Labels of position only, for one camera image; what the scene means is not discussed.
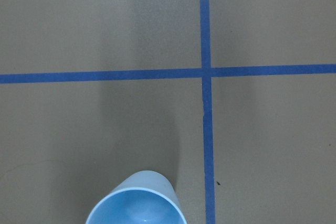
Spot light blue cup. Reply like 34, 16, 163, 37
86, 170, 187, 223

